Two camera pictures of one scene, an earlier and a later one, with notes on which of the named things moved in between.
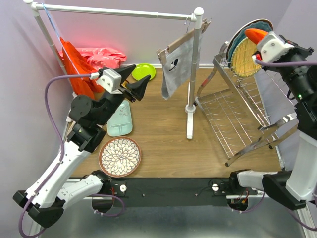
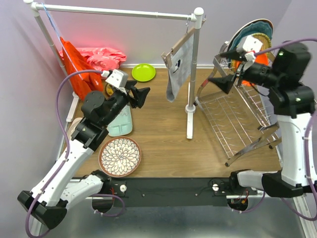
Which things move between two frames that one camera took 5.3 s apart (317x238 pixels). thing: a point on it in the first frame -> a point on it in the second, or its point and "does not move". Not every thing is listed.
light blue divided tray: x=121 y=123 does not move
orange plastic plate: x=255 y=35 -> x=262 y=58
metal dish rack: x=241 y=112 does not move
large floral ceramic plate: x=237 y=31 does not move
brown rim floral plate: x=119 y=156 does not move
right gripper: x=304 y=51 -> x=225 y=83
